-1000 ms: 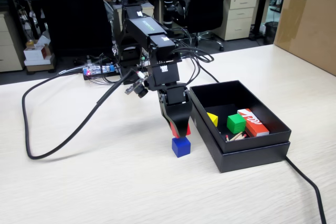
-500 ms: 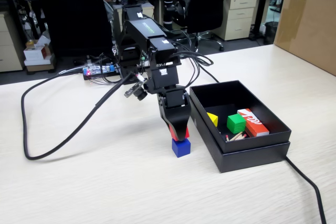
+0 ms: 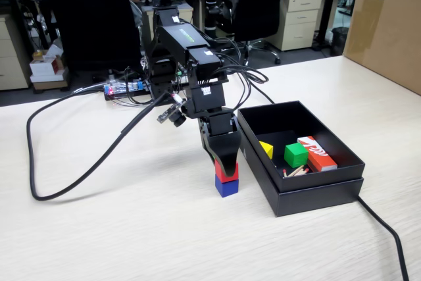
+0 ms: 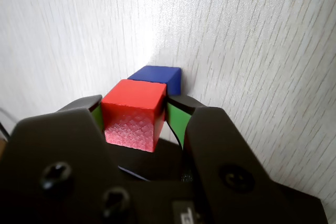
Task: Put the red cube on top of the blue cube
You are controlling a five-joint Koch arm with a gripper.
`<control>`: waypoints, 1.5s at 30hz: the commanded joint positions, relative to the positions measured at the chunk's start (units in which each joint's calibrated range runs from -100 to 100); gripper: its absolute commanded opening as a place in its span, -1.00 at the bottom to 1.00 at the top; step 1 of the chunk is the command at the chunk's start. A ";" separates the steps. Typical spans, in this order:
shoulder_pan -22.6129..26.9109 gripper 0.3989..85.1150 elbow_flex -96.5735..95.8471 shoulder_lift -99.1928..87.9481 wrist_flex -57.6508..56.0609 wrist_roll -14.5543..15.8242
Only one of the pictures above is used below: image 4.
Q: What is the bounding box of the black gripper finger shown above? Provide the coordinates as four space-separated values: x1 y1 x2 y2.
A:
0 94 170 224
166 94 329 224

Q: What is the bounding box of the red wooden cube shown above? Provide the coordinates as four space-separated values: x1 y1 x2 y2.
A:
101 78 168 153

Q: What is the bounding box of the blue wooden cube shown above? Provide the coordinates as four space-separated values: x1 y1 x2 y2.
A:
127 66 182 96

